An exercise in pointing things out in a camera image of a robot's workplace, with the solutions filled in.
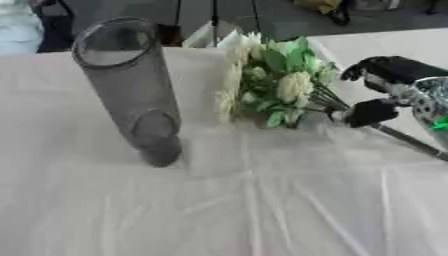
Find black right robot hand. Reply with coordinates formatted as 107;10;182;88
327;55;448;129

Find white flower bouquet green leaves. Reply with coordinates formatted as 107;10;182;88
213;30;448;162

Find grey translucent cylinder vase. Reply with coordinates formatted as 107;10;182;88
70;16;186;168

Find yellow bag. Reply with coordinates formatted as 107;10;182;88
292;0;345;15

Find black tripod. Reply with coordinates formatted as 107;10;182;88
171;0;263;48

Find white folded card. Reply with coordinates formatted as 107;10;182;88
180;20;242;50

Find black chair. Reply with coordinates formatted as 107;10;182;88
29;0;77;54

